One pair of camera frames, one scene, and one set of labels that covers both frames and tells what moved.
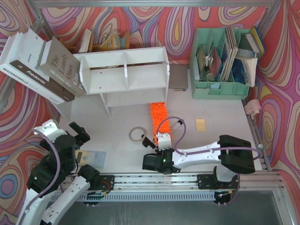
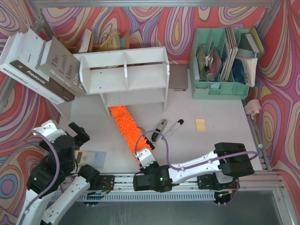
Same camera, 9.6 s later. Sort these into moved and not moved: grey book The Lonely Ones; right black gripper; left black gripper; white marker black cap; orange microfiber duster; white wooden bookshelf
Moved: orange microfiber duster; right black gripper
Not moved: white marker black cap; white wooden bookshelf; left black gripper; grey book The Lonely Ones
